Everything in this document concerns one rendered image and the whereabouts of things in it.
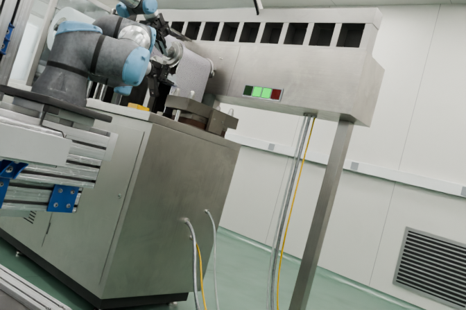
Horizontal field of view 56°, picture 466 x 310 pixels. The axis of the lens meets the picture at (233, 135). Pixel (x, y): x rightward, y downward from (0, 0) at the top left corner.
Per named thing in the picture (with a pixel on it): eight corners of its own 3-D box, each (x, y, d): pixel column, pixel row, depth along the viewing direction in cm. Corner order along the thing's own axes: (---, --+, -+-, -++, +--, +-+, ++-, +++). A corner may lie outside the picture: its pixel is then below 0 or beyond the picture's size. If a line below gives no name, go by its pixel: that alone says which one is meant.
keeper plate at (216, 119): (205, 130, 221) (211, 109, 222) (217, 134, 229) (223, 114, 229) (209, 131, 219) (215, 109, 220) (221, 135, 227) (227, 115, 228)
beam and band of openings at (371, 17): (39, 34, 395) (47, 10, 396) (48, 37, 401) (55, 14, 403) (365, 51, 201) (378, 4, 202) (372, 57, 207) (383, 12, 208)
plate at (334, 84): (26, 65, 391) (37, 33, 394) (55, 75, 413) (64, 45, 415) (349, 113, 196) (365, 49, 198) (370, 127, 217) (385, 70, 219)
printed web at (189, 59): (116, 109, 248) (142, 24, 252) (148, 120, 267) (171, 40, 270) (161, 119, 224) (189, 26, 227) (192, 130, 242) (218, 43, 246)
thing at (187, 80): (168, 98, 225) (177, 63, 226) (197, 110, 243) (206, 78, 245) (168, 98, 225) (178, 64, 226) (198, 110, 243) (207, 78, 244)
